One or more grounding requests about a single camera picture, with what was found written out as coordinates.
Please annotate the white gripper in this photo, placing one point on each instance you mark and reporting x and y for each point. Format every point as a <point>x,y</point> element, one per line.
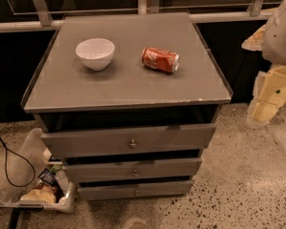
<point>280,38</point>

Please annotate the grey drawer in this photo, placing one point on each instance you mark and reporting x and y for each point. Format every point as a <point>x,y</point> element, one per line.
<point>129,141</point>
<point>177,167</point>
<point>141,190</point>

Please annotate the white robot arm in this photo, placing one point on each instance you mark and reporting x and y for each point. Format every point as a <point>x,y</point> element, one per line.
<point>274,38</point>

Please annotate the grey top drawer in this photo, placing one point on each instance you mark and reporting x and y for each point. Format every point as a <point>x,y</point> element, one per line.
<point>129,141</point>

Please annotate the grey drawer cabinet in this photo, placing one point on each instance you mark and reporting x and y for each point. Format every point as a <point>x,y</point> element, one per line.
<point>66,96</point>

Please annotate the grey bottom drawer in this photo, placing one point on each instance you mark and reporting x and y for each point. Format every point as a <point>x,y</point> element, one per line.
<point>141,190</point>

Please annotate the red soda can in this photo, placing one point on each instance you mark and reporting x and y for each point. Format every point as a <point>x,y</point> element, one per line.
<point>162,60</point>

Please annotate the metal railing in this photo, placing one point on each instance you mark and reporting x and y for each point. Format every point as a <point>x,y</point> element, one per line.
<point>46,15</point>

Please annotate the white ceramic bowl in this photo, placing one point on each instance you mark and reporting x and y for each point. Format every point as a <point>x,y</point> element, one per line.
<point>95,53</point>

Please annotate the dark blue snack packet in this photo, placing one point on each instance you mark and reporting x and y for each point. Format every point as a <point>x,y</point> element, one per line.
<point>47,176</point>

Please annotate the clear plastic storage bin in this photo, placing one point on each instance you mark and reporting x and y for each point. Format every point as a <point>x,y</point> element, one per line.
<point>24,167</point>

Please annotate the yellow snack bag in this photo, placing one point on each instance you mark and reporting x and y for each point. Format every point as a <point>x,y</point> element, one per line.
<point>41,192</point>

